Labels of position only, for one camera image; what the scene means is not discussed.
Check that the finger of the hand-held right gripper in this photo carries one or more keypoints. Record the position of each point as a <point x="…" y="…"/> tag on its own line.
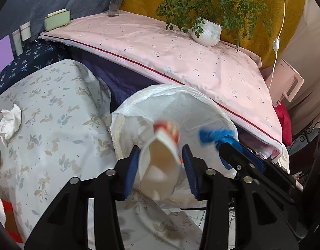
<point x="253" y="158"/>
<point x="232" y="157"/>

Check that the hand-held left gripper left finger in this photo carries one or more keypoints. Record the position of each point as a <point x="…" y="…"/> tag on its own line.
<point x="130" y="172"/>

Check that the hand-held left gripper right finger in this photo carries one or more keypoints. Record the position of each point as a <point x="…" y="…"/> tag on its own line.
<point x="190" y="172"/>

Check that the red and white paper cup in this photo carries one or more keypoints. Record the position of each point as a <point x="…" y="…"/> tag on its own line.
<point x="157" y="166"/>

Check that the blue wrapper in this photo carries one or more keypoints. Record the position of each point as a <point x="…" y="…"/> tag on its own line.
<point x="209" y="135"/>

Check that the bin with white plastic bag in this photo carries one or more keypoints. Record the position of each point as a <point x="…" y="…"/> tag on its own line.
<point x="201" y="109"/>

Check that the red packet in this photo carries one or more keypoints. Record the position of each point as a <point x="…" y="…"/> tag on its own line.
<point x="9" y="213"/>

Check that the white tissue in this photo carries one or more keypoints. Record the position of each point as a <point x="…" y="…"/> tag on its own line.
<point x="10" y="122"/>

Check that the jug with white lid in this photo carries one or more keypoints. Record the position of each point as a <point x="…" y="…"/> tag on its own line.
<point x="283" y="157"/>

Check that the red cloth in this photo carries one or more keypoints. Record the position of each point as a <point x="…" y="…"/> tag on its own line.
<point x="282" y="119"/>

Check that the white appliance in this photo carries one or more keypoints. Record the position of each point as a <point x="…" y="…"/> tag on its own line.
<point x="284" y="75"/>

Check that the dark purple cloth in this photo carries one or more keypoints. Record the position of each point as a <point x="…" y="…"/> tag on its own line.
<point x="118" y="78"/>

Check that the pink patterned cloth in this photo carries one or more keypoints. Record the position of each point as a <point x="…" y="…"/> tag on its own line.
<point x="162" y="49"/>

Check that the green plant in white pot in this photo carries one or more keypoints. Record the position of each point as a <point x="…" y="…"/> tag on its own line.
<point x="205" y="32"/>

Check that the dark blue floral cloth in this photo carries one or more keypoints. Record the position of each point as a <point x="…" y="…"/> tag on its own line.
<point x="32" y="57"/>

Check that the pale green tissue box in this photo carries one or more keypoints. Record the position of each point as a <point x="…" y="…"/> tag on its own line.
<point x="56" y="20"/>

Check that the grey cosmetic tube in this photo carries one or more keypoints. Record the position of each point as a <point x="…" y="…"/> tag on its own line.
<point x="17" y="41"/>

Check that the purple card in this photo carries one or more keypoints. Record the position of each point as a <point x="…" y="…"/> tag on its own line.
<point x="3" y="53"/>

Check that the white cosmetic jar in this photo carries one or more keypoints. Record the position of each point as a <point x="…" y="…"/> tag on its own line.
<point x="25" y="31"/>

